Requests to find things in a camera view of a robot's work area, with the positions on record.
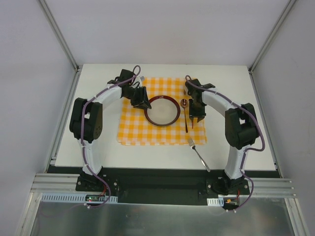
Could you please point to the frame post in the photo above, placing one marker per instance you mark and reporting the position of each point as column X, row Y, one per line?
column 58, row 33
column 272, row 34

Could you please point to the right frame post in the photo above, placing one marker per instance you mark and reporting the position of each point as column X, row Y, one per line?
column 272, row 34

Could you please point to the copper spoon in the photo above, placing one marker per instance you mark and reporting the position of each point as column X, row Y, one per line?
column 184, row 105

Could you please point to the right cable duct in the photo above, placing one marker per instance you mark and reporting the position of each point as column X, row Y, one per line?
column 215, row 202

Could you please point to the left cable duct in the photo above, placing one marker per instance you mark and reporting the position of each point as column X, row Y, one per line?
column 77, row 198

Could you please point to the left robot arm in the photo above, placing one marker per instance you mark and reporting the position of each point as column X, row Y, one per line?
column 86, row 122

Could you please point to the left frame post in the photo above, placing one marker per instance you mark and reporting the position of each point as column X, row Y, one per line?
column 58, row 33

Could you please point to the cable duct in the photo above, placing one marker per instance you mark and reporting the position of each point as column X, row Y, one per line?
column 77, row 198
column 215, row 202

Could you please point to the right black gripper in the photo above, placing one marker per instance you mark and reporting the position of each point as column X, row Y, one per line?
column 197, row 112

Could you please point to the silver fork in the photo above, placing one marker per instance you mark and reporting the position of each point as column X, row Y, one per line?
column 193, row 147

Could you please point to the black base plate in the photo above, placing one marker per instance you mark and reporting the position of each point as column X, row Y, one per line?
column 221, row 185

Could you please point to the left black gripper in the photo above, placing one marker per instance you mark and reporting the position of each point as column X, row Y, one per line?
column 137, row 96

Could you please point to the red rimmed ceramic plate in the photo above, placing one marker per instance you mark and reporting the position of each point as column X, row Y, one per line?
column 165, row 111

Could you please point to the aluminium front rail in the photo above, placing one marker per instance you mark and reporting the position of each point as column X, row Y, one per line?
column 128, row 186

